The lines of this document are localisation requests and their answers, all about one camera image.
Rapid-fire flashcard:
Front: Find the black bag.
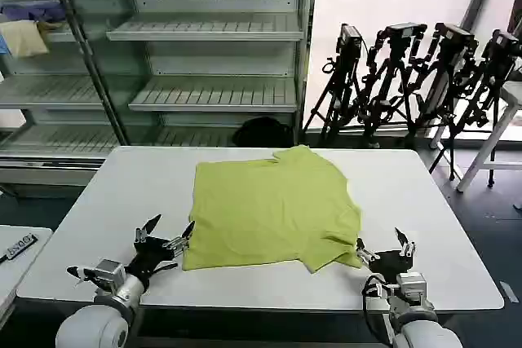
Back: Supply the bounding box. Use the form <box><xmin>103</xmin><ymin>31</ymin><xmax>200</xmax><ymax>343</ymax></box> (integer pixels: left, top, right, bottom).
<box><xmin>231</xmin><ymin>116</ymin><xmax>288</xmax><ymax>148</ymax></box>

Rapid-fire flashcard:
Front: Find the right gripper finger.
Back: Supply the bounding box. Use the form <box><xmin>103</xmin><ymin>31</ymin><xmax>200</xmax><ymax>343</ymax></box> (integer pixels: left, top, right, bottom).
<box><xmin>355</xmin><ymin>236</ymin><xmax>381</xmax><ymax>264</ymax></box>
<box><xmin>393</xmin><ymin>226</ymin><xmax>417</xmax><ymax>258</ymax></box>

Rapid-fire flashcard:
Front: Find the grey metal shelf unit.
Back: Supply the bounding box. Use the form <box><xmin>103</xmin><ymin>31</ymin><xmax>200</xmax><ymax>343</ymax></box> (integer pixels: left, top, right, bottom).
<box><xmin>0</xmin><ymin>0</ymin><xmax>320</xmax><ymax>198</ymax></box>

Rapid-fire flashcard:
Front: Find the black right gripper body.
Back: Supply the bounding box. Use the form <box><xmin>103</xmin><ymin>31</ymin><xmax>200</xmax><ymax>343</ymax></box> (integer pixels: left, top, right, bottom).
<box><xmin>368</xmin><ymin>249</ymin><xmax>411</xmax><ymax>285</ymax></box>

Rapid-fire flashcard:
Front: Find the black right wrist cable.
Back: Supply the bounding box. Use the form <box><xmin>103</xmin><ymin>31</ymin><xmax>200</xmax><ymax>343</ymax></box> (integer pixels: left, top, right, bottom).
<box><xmin>360</xmin><ymin>273</ymin><xmax>393</xmax><ymax>348</ymax></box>

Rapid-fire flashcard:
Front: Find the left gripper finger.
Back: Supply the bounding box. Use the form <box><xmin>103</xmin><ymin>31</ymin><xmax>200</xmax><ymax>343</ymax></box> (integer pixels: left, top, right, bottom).
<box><xmin>163</xmin><ymin>221</ymin><xmax>197</xmax><ymax>253</ymax></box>
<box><xmin>135</xmin><ymin>214</ymin><xmax>163</xmax><ymax>243</ymax></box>

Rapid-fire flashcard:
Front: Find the green printed t-shirt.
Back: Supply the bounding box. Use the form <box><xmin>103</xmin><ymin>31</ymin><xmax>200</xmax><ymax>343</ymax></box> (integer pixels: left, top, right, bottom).
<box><xmin>181</xmin><ymin>144</ymin><xmax>365</xmax><ymax>275</ymax></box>

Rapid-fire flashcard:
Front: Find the white stool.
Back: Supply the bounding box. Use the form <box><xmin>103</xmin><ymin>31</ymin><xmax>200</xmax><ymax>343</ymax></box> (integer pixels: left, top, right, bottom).
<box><xmin>427</xmin><ymin>78</ymin><xmax>522</xmax><ymax>194</ymax></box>

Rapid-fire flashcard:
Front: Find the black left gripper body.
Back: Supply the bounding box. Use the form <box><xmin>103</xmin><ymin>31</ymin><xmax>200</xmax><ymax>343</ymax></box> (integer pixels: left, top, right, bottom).
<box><xmin>125</xmin><ymin>236</ymin><xmax>181</xmax><ymax>284</ymax></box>

